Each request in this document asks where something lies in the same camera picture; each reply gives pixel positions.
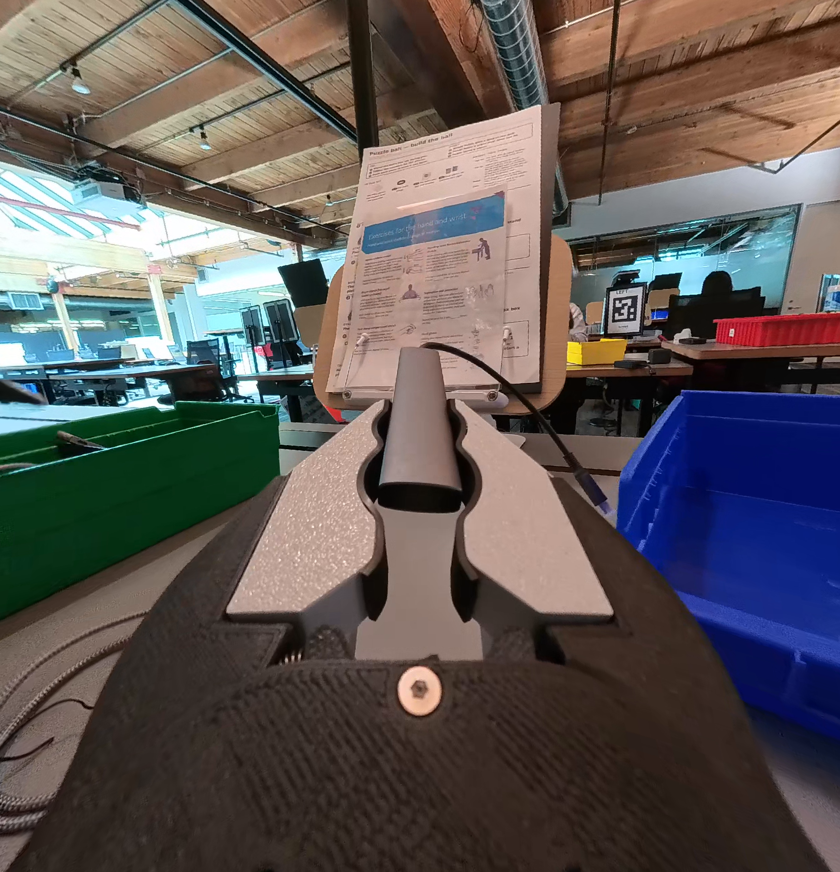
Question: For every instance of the black metal pole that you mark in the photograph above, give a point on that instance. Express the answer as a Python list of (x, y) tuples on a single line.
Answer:
[(362, 68)]

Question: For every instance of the blue banner printed sheet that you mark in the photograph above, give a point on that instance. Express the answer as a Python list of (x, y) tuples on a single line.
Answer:
[(426, 286)]

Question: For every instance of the grey neighbouring table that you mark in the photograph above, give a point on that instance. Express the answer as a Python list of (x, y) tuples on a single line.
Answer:
[(52, 419)]

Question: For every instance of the black ceiling rail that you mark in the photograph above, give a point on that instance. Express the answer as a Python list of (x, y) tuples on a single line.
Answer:
[(270, 68)]

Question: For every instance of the silver air duct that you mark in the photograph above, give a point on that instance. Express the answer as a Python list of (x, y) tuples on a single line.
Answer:
[(522, 54)]

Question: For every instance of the black white marker board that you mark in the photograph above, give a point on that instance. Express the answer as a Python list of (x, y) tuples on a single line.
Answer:
[(625, 308)]

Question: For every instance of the ceiling projector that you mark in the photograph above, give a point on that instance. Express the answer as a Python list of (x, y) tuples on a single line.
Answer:
[(106, 194)]

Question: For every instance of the grey desk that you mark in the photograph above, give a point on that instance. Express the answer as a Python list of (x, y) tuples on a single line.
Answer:
[(815, 804)]

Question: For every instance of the black office chair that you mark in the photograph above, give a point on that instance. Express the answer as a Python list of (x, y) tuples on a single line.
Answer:
[(205, 361)]

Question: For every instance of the black upright panel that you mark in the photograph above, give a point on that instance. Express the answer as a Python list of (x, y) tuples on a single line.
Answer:
[(302, 283)]

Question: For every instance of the red plastic bin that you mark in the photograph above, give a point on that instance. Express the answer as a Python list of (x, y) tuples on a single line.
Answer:
[(781, 330)]

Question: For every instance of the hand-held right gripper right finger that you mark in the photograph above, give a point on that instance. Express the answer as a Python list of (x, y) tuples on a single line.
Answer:
[(535, 545)]

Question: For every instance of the blue plastic bin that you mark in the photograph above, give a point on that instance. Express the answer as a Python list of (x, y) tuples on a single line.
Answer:
[(767, 545)]

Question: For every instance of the dark upright monitor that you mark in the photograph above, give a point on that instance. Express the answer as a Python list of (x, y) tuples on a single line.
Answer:
[(252, 323), (280, 319)]

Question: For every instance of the background wooden desk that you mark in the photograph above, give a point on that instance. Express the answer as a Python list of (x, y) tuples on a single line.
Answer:
[(597, 371), (767, 351)]

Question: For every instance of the yellow plastic bin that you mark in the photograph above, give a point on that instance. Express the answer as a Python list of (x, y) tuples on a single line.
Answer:
[(597, 351)]

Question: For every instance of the white instruction sheet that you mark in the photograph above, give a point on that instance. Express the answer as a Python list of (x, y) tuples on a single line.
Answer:
[(515, 150)]

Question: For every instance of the green divided plastic bin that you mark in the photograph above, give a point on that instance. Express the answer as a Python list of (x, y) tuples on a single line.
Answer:
[(120, 518)]

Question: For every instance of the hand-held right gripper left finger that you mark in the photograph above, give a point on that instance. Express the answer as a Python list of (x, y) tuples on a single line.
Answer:
[(304, 538)]

